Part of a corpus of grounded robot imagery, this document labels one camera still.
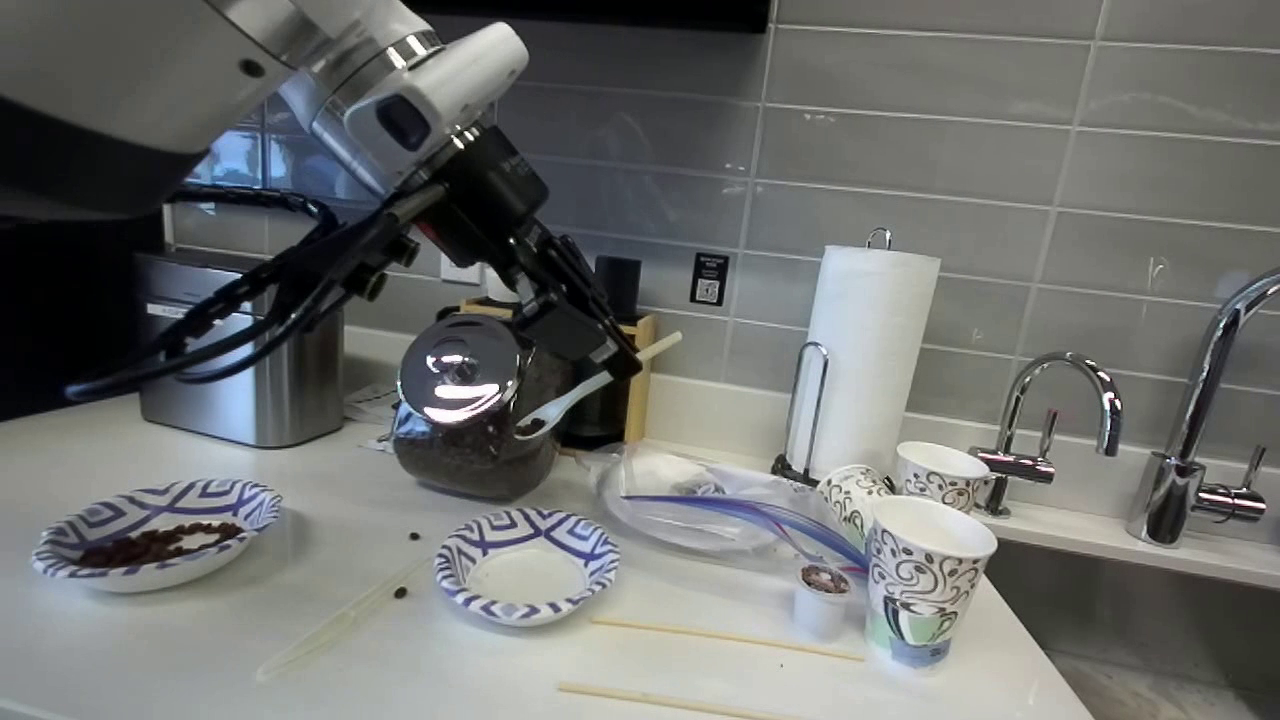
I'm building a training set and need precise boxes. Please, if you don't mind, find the tipped patterned paper cup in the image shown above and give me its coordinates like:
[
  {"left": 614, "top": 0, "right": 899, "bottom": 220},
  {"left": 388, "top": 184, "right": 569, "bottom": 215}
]
[{"left": 811, "top": 458, "right": 894, "bottom": 543}]

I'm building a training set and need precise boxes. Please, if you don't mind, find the clear zip bag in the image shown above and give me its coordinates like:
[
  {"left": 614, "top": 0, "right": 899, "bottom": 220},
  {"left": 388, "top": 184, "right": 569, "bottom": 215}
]
[{"left": 592, "top": 444, "right": 873, "bottom": 575}]

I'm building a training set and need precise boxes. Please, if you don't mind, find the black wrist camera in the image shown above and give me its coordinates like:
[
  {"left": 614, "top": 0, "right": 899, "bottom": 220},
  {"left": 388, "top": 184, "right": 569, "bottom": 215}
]
[{"left": 306, "top": 184, "right": 450, "bottom": 303}]

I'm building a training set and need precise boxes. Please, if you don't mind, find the short patterned paper cup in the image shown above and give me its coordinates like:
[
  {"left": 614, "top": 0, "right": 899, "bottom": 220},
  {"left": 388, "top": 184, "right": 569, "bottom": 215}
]
[{"left": 890, "top": 436, "right": 994, "bottom": 520}]

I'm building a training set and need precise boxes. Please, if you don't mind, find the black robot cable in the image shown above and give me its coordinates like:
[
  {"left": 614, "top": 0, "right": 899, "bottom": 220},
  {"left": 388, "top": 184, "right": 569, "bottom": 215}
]
[{"left": 61, "top": 184, "right": 450, "bottom": 404}]

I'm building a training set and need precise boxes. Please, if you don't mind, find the black wall switch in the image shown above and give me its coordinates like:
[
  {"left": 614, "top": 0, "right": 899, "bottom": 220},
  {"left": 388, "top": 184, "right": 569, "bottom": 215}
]
[{"left": 689, "top": 246, "right": 731, "bottom": 313}]

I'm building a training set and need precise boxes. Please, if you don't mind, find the dark upper cabinet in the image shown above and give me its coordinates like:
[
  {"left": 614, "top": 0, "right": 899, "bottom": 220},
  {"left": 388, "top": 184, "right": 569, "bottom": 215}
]
[{"left": 412, "top": 0, "right": 776, "bottom": 37}]

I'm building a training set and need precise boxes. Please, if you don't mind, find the steel sink basin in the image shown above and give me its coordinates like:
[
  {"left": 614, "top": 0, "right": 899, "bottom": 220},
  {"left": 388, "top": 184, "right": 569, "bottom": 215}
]
[{"left": 985, "top": 535, "right": 1280, "bottom": 720}]

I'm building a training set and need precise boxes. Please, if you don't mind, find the blue patterned paper plate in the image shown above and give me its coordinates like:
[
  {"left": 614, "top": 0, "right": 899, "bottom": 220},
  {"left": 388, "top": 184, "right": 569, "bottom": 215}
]
[{"left": 429, "top": 504, "right": 623, "bottom": 631}]

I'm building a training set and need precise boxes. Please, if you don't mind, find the tall chrome faucet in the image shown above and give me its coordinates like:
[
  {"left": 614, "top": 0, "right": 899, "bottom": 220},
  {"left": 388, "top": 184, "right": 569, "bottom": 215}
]
[{"left": 1124, "top": 262, "right": 1280, "bottom": 546}]

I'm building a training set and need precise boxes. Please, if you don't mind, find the glass jar of coffee beans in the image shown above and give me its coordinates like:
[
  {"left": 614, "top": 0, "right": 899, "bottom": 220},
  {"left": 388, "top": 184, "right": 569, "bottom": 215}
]
[{"left": 388, "top": 313, "right": 573, "bottom": 504}]

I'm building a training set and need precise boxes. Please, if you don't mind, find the large patterned paper cup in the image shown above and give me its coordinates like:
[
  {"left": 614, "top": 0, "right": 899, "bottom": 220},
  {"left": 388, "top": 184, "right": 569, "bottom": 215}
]
[{"left": 858, "top": 495, "right": 1000, "bottom": 677}]

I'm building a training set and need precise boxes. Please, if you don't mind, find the dark patterned bowl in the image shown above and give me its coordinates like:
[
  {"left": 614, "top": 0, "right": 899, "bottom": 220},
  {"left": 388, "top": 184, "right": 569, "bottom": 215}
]
[{"left": 28, "top": 477, "right": 289, "bottom": 595}]

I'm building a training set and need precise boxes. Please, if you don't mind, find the black cylindrical grinder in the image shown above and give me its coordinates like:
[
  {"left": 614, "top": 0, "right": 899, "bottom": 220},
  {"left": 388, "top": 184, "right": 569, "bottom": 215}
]
[{"left": 556, "top": 253, "right": 642, "bottom": 450}]

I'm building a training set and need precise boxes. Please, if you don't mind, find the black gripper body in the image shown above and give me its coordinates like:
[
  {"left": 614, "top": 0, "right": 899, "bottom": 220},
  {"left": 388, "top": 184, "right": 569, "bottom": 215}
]
[{"left": 419, "top": 125, "right": 613, "bottom": 316}]

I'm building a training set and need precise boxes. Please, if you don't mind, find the white paper towel roll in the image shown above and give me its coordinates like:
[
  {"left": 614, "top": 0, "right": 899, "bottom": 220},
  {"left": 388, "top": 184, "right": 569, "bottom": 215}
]
[{"left": 784, "top": 240, "right": 944, "bottom": 482}]

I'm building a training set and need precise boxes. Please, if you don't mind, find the wooden rack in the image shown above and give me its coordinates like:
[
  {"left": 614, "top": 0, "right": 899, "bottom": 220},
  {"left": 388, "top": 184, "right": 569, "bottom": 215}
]
[{"left": 457, "top": 301, "right": 661, "bottom": 446}]

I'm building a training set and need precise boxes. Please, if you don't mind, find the black monitor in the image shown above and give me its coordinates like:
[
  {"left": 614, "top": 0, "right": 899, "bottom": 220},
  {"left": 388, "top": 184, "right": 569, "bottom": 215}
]
[{"left": 0, "top": 97, "right": 168, "bottom": 425}]

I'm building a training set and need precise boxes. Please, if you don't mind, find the small chrome arched faucet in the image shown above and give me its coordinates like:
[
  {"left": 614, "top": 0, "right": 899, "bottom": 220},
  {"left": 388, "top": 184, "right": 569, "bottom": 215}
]
[{"left": 969, "top": 347, "right": 1126, "bottom": 520}]

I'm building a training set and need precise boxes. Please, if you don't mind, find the metal paper towel holder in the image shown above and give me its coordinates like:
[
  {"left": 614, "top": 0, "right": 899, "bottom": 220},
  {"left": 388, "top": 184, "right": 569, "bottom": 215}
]
[{"left": 768, "top": 228, "right": 899, "bottom": 492}]

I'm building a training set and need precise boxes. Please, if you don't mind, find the stainless steel bin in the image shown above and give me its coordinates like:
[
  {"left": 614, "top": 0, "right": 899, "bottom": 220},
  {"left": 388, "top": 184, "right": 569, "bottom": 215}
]
[{"left": 132, "top": 246, "right": 347, "bottom": 450}]

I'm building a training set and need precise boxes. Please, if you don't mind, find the cream plastic spoon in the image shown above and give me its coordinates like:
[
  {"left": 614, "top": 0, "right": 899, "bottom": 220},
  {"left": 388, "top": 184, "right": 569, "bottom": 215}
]
[{"left": 512, "top": 329, "right": 689, "bottom": 444}]

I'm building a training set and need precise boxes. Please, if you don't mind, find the white coffee pod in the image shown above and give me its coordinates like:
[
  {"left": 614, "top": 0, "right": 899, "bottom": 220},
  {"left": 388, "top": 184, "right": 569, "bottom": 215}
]
[{"left": 789, "top": 559, "right": 865, "bottom": 647}]

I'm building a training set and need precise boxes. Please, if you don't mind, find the pile of coffee beans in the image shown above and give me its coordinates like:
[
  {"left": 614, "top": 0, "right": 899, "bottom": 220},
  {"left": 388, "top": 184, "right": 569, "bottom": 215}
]
[{"left": 75, "top": 517, "right": 250, "bottom": 570}]

